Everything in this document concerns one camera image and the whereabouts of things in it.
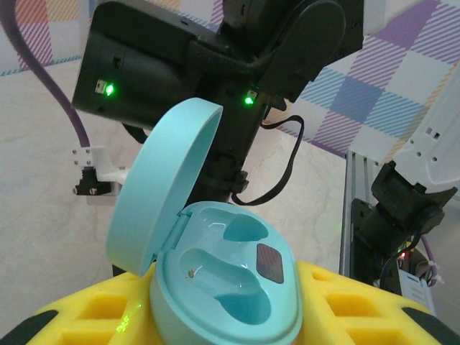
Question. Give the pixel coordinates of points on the blue earbud charging case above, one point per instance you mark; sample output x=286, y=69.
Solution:
x=223, y=287

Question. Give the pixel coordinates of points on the white label tag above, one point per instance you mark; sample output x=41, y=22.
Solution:
x=417, y=293

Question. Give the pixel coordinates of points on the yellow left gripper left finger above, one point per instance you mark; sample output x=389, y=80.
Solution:
x=90, y=312

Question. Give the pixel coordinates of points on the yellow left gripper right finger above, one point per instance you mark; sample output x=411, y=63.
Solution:
x=359, y=316

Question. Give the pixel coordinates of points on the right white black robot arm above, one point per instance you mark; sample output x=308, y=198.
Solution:
x=424, y=151

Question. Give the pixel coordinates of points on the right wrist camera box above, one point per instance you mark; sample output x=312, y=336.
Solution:
x=104, y=169

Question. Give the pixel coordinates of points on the aluminium mounting rail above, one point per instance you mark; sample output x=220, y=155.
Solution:
x=354, y=172

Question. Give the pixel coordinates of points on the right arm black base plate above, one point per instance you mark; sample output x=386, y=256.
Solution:
x=363, y=230

